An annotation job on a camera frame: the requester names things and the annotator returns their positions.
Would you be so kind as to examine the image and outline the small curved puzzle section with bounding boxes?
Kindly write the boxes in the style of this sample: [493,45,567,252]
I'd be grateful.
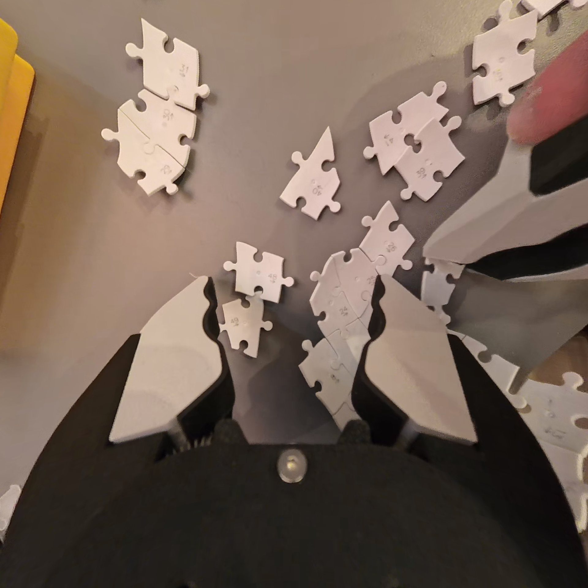
[299,201,415,430]

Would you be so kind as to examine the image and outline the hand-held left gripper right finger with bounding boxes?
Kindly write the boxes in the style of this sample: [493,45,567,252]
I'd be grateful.
[351,275,479,444]

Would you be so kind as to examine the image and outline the assembled white puzzle section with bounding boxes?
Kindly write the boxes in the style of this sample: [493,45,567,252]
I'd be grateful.
[421,256,588,513]

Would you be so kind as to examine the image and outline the white puzzle pieces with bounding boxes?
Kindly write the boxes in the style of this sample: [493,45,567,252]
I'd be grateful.
[0,0,572,540]

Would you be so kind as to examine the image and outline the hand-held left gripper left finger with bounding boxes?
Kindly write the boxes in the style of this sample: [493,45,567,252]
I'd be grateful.
[109,276,235,444]

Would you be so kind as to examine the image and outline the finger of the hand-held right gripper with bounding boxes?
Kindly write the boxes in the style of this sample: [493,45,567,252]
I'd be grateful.
[448,275,588,392]
[423,137,588,282]

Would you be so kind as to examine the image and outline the yellow plastic bin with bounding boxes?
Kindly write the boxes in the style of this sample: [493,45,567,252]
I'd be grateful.
[0,16,36,222]

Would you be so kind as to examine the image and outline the person's right hand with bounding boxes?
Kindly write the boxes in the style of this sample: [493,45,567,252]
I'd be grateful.
[507,32,588,148]

